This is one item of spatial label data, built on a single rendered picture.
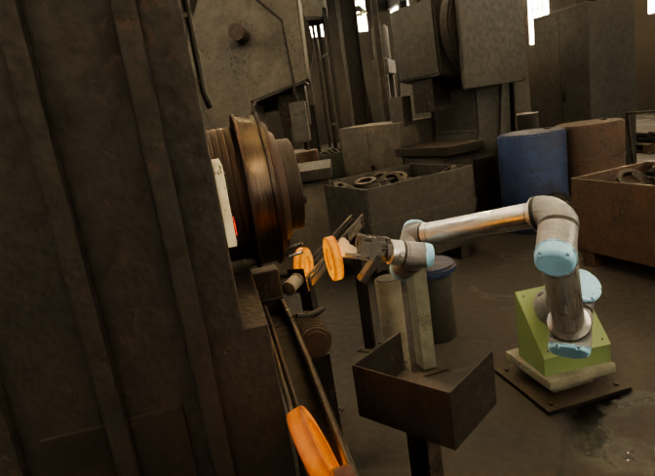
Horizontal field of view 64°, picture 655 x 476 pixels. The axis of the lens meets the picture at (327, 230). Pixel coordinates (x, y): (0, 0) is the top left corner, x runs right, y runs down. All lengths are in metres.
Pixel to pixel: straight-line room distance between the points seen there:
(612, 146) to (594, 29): 1.53
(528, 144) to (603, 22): 1.95
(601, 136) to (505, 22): 1.32
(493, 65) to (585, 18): 1.40
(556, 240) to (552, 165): 3.22
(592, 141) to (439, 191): 1.57
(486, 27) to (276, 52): 1.92
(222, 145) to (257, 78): 2.83
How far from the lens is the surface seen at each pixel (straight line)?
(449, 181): 4.17
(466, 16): 4.93
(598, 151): 5.10
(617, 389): 2.57
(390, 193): 3.83
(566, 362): 2.45
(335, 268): 1.73
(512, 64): 5.32
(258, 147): 1.42
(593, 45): 6.21
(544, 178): 4.84
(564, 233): 1.68
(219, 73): 4.33
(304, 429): 1.00
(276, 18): 4.30
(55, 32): 1.16
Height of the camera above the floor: 1.32
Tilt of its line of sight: 13 degrees down
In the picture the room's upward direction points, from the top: 9 degrees counter-clockwise
